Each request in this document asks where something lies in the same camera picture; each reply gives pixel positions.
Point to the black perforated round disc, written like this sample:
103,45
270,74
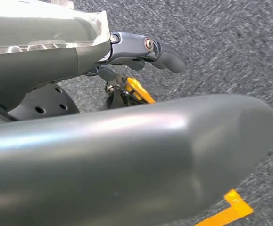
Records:
49,103

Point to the dark left robot hand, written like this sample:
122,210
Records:
103,162

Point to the yellow floor tape corner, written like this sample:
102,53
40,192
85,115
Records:
233,209

